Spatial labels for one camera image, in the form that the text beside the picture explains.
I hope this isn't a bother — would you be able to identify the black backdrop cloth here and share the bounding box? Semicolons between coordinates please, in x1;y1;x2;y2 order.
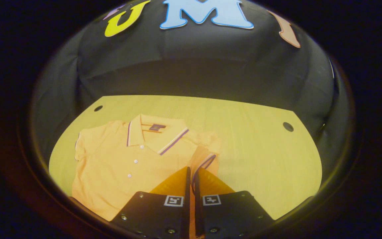
31;0;346;188

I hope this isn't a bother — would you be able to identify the orange polo T-shirt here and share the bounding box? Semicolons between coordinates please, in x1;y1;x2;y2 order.
72;114;222;221

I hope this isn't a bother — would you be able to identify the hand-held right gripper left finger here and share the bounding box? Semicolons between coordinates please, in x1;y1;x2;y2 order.
111;167;191;239

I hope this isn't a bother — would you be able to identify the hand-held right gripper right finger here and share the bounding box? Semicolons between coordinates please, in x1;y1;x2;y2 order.
193;168;274;239

